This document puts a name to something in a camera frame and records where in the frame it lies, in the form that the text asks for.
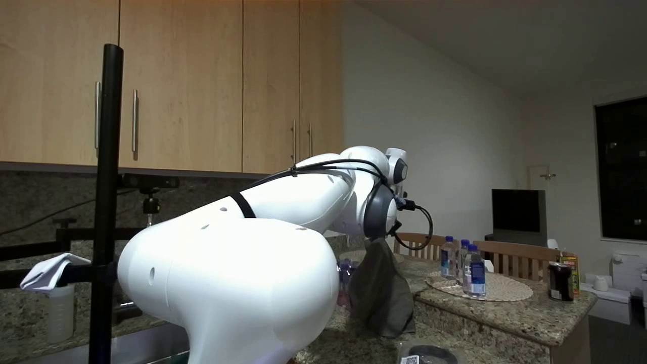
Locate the stainless steel sink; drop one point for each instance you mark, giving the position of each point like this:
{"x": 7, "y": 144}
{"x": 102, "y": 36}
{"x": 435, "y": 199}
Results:
{"x": 151, "y": 345}

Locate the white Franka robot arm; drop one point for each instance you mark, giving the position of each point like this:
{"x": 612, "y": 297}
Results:
{"x": 234, "y": 290}

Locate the white crumpled cloth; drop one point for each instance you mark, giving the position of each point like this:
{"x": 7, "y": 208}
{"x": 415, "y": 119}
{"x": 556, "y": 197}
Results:
{"x": 51, "y": 269}

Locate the flat screen television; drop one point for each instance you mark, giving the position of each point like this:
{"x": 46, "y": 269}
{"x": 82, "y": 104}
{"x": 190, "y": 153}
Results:
{"x": 518, "y": 216}

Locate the small white object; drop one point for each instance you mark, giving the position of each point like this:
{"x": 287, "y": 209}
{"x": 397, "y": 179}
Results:
{"x": 552, "y": 243}

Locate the grey towel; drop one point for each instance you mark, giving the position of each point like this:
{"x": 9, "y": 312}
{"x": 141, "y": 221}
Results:
{"x": 381, "y": 290}

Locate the dark window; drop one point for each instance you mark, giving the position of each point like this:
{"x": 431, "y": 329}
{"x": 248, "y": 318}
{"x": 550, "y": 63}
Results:
{"x": 624, "y": 168}

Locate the black stereo camera bar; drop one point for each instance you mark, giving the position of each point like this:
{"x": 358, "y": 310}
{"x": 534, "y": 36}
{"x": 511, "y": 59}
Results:
{"x": 151, "y": 181}

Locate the black camera stand pole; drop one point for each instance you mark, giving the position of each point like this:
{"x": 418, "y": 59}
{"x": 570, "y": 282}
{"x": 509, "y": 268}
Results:
{"x": 105, "y": 203}

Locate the yellow box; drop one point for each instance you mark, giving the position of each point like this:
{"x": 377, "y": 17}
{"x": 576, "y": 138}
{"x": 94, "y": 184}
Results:
{"x": 572, "y": 273}

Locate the clear water bottle blue label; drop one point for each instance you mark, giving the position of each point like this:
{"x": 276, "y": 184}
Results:
{"x": 461, "y": 264}
{"x": 475, "y": 273}
{"x": 447, "y": 259}

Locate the small wall fixture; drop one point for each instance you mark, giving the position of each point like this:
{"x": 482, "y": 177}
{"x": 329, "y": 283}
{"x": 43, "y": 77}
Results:
{"x": 541, "y": 173}

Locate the light wooden wall cabinet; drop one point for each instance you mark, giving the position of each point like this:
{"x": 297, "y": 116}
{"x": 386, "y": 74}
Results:
{"x": 202, "y": 81}

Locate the round beige placemat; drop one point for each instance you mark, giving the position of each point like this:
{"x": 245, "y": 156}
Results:
{"x": 505, "y": 287}

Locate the wooden dining chair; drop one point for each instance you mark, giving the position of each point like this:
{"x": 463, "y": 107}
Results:
{"x": 421, "y": 253}
{"x": 518, "y": 259}

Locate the white furniture unit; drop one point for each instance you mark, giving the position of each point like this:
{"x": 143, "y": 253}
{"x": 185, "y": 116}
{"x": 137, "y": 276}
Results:
{"x": 617, "y": 290}

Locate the dark drink can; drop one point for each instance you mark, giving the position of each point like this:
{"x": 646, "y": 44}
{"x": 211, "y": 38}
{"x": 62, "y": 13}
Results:
{"x": 558, "y": 282}

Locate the white plastic container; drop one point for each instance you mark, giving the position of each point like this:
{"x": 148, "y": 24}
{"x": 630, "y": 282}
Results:
{"x": 56, "y": 315}

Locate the black round object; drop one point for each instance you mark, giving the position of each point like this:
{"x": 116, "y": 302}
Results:
{"x": 431, "y": 355}

